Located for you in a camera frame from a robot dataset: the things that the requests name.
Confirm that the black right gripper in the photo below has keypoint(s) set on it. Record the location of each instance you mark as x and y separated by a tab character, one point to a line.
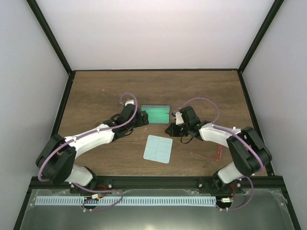
173	132

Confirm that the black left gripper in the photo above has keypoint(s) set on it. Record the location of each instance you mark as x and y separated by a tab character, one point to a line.
145	119

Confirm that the light blue glasses case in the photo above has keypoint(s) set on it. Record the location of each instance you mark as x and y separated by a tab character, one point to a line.
157	114

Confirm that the light blue cleaning cloth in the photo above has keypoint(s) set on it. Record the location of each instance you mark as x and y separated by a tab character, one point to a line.
158	149

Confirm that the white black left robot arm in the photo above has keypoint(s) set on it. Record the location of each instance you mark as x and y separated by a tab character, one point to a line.
56	162

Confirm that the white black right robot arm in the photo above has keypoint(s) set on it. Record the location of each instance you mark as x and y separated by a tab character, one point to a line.
248	151

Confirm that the red transparent sunglasses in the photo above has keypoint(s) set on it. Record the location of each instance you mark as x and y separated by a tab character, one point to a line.
217	156

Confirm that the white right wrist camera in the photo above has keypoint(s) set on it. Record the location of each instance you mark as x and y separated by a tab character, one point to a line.
178	118

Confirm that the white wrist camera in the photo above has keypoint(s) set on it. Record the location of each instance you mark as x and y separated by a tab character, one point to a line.
129	102
178	118

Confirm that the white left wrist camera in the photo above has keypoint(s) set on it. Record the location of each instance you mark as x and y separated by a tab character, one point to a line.
129	102

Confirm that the light blue slotted cable duct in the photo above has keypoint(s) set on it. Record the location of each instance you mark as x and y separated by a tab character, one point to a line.
195	201

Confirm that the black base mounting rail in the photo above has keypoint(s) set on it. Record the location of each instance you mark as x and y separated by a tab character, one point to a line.
205	184

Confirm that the black aluminium frame post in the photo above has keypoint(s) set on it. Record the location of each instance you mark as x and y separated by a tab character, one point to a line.
49	34

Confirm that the black right frame post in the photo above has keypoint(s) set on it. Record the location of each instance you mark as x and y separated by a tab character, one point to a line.
275	7

